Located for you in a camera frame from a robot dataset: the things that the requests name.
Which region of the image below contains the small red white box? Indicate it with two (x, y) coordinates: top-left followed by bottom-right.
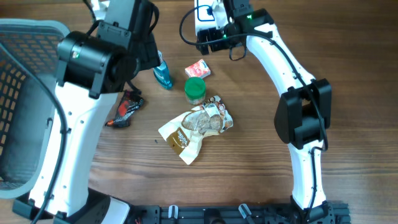
(185, 59), (211, 78)

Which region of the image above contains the black red snack wrapper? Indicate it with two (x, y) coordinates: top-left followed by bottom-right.
(104, 90), (144, 128)

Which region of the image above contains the green lid jar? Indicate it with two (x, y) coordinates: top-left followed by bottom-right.
(184, 77), (206, 105)

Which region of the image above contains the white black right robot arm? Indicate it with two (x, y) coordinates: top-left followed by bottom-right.
(193, 1), (336, 223)

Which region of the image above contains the black mounting rail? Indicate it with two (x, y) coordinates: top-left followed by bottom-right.
(127, 202), (351, 224)

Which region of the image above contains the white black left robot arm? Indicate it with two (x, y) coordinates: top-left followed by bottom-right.
(12, 1), (160, 223)

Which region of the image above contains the white barcode scanner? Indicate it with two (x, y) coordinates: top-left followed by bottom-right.
(194, 0), (216, 34)

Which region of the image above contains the white brown cookie bag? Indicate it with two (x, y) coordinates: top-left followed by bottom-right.
(159, 95), (233, 165)

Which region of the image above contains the blue mouthwash bottle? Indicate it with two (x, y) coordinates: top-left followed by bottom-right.
(153, 51), (173, 90)

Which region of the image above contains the grey plastic mesh basket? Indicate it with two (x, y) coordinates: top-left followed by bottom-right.
(1, 19), (69, 199)

